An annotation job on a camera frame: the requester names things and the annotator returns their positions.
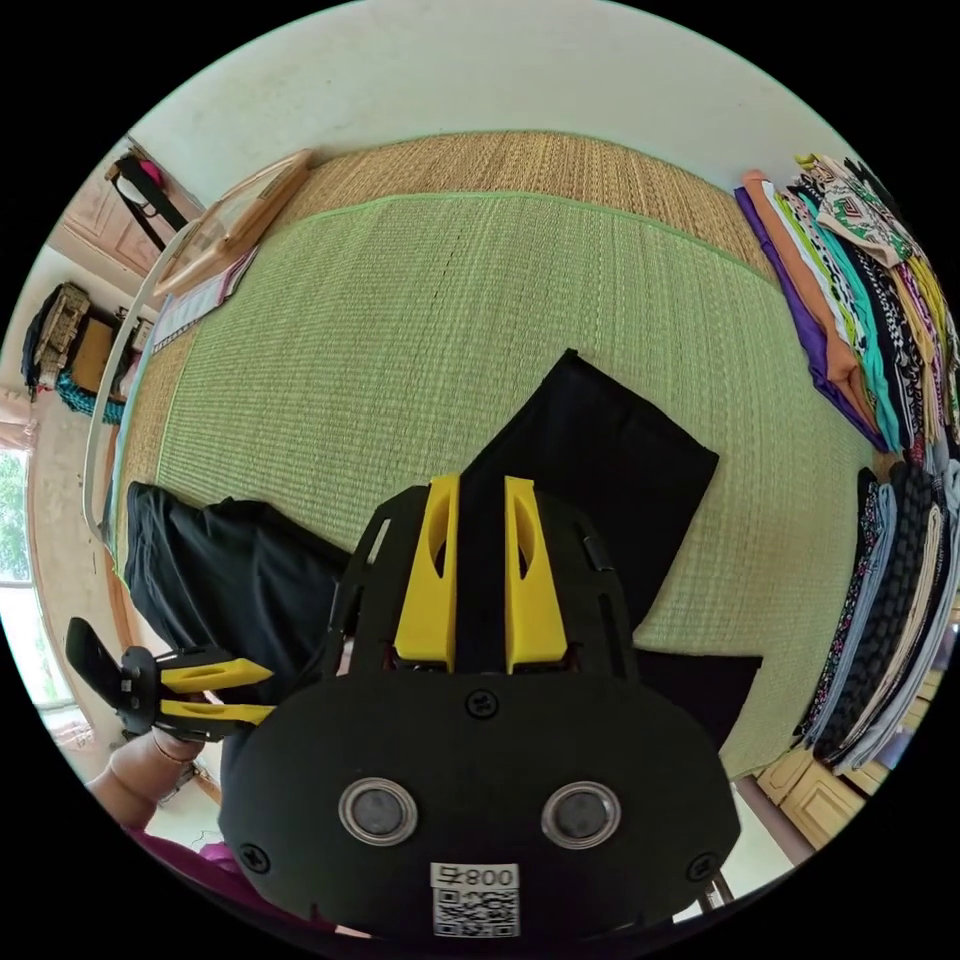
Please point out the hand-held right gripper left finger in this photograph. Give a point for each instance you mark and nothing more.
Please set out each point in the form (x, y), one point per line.
(429, 600)

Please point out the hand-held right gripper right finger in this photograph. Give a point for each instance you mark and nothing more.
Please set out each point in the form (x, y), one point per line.
(536, 607)

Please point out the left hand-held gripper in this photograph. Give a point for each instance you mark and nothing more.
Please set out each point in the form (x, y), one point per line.
(139, 694)

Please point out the black pants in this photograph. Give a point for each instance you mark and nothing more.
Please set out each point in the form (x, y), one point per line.
(600, 450)

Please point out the person's left forearm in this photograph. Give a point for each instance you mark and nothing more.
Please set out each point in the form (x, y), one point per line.
(127, 780)

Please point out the person's left hand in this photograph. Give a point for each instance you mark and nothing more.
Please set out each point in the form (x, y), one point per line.
(169, 748)

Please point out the window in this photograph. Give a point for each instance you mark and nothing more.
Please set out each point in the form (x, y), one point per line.
(22, 570)

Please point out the bed with woven mat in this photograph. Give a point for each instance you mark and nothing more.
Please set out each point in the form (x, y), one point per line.
(450, 315)

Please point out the wooden cupboard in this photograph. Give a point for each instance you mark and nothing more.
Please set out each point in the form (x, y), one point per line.
(817, 795)

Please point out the pink and white paper sheet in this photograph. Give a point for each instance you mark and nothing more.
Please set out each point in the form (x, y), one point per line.
(199, 300)

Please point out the shelf with clothes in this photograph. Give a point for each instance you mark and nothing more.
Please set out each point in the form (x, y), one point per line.
(67, 337)

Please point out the wooden framed board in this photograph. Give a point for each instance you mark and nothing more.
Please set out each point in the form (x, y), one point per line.
(225, 225)

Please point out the pile of clothes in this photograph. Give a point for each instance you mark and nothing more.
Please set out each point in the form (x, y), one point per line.
(862, 315)

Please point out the black bag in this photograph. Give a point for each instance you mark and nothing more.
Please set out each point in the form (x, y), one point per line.
(146, 191)

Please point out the wooden door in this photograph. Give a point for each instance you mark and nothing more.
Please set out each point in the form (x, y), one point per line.
(97, 217)

